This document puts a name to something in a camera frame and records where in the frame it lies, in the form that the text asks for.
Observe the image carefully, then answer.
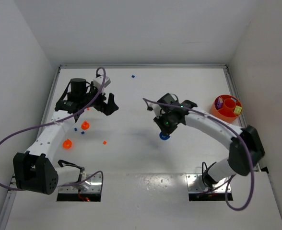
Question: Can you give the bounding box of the blue round lego piece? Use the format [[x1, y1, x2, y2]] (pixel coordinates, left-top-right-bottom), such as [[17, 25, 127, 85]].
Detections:
[[159, 132, 170, 140]]

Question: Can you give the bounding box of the purple lego brick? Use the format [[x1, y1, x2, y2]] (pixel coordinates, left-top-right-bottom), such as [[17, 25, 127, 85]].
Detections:
[[214, 97, 223, 110]]

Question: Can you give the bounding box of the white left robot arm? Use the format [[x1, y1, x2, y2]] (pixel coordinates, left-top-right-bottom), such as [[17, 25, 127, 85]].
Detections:
[[13, 76, 118, 195]]

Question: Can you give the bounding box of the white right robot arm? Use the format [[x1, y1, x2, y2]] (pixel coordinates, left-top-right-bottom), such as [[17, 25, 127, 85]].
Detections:
[[148, 93, 265, 190]]

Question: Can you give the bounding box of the orange round lego upper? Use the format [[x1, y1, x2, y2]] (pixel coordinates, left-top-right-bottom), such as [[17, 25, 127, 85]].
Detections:
[[81, 121, 90, 130]]

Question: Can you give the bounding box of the orange round lego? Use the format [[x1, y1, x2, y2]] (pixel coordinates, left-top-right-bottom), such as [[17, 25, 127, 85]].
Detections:
[[62, 139, 72, 149], [81, 121, 90, 130]]

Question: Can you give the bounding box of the orange round lego lower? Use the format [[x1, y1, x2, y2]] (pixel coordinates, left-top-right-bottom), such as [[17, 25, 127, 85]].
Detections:
[[62, 139, 72, 149]]

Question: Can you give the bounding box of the orange round sorting container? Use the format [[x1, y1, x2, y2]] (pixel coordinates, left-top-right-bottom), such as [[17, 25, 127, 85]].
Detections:
[[210, 95, 243, 123]]

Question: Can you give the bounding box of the lime green lego in container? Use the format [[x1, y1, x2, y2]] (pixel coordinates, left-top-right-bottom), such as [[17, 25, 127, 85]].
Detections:
[[234, 105, 242, 115]]

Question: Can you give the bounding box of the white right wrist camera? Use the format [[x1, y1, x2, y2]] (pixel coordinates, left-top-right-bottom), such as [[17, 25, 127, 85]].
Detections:
[[147, 103, 165, 118]]

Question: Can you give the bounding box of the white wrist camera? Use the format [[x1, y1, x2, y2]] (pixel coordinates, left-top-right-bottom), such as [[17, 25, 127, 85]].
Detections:
[[147, 103, 165, 118], [93, 76, 111, 90]]

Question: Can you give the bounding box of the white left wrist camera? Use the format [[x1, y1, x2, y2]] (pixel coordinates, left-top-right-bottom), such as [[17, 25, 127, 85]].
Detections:
[[93, 76, 111, 90]]

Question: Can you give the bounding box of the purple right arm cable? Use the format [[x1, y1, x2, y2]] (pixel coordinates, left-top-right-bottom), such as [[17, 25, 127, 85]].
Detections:
[[142, 97, 255, 211]]

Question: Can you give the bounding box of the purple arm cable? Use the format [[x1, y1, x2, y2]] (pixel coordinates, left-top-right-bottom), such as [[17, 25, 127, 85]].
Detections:
[[142, 97, 255, 211], [0, 67, 107, 192]]

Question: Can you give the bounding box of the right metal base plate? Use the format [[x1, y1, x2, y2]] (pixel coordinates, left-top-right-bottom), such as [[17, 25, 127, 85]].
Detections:
[[186, 173, 231, 194]]

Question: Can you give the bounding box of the metal base plate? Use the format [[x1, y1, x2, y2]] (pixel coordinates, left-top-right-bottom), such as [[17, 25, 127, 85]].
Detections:
[[186, 173, 231, 194], [58, 172, 102, 194]]

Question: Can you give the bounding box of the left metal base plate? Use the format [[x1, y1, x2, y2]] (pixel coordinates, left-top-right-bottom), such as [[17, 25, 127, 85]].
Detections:
[[58, 172, 102, 194]]

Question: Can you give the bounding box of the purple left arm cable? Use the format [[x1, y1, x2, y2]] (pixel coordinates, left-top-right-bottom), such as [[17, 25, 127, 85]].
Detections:
[[0, 67, 107, 192]]

